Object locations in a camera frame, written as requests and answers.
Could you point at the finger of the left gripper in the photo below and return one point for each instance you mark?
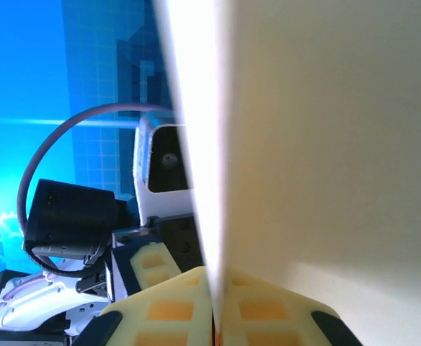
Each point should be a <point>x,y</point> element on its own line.
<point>153,266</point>

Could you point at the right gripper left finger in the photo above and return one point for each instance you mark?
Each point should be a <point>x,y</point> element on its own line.
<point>167,310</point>

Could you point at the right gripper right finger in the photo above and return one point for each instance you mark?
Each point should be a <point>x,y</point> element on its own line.
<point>264,310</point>

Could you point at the yellow paper sheet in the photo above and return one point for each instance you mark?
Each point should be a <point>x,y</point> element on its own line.
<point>340,144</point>

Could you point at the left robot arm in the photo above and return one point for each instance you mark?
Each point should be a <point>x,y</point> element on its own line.
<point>34,306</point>

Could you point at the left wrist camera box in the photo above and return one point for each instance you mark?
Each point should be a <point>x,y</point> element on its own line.
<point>160,202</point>

